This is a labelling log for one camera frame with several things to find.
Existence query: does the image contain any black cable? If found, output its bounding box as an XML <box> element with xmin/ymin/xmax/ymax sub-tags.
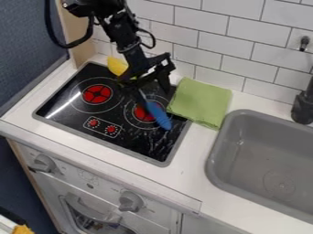
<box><xmin>44</xmin><ymin>0</ymin><xmax>96</xmax><ymax>49</ymax></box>

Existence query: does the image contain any toy stove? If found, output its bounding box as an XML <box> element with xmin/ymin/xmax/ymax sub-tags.
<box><xmin>30</xmin><ymin>60</ymin><xmax>194</xmax><ymax>168</ymax></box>

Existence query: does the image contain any tap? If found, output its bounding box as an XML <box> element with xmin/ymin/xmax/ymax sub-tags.
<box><xmin>289</xmin><ymin>67</ymin><xmax>313</xmax><ymax>125</ymax></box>

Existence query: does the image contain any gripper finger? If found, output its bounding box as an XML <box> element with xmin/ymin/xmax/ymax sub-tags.
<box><xmin>155</xmin><ymin>68</ymin><xmax>178</xmax><ymax>98</ymax></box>
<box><xmin>121</xmin><ymin>82</ymin><xmax>147</xmax><ymax>104</ymax></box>

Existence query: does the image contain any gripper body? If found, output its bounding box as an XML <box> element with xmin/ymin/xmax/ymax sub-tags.
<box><xmin>115</xmin><ymin>45</ymin><xmax>178</xmax><ymax>89</ymax></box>

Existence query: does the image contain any green cloth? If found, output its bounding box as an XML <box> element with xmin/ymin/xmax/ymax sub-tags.
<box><xmin>165</xmin><ymin>76</ymin><xmax>234</xmax><ymax>132</ymax></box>

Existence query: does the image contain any toy sink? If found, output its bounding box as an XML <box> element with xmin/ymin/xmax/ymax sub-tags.
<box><xmin>204</xmin><ymin>108</ymin><xmax>313</xmax><ymax>225</ymax></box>

